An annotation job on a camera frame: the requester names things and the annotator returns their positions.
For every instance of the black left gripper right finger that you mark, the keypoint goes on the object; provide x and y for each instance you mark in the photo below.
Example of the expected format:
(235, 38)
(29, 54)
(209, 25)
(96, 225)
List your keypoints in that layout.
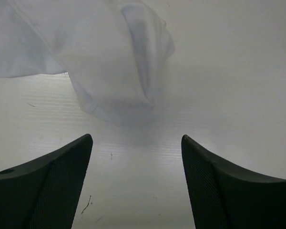
(224, 195)

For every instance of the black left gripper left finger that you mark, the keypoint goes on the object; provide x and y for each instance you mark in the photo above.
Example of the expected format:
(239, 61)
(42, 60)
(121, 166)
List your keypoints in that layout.
(44, 193)

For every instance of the white skirt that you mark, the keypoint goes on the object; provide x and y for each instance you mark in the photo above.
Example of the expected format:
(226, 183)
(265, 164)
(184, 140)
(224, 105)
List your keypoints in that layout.
(112, 50)

